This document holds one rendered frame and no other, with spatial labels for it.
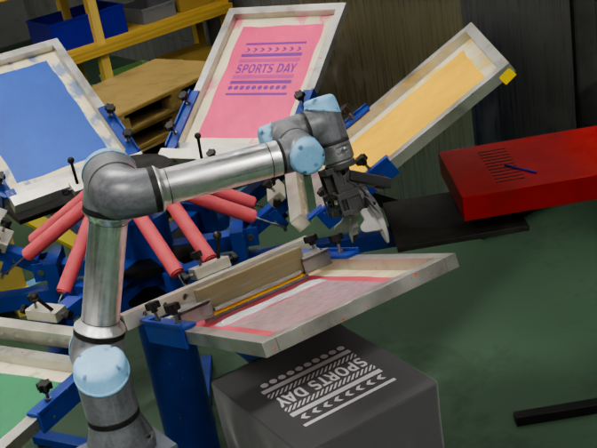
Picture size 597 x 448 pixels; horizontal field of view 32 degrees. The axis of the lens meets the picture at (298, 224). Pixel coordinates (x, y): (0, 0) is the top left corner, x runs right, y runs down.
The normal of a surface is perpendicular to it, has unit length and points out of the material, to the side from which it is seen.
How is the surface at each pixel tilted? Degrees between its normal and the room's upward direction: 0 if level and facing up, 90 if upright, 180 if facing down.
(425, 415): 93
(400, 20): 90
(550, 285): 0
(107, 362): 8
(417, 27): 90
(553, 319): 0
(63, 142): 32
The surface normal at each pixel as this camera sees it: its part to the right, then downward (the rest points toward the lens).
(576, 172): -0.16, -0.90
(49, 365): -0.45, 0.43
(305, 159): 0.30, 0.34
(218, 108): -0.37, -0.54
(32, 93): 0.15, -0.63
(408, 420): 0.55, 0.30
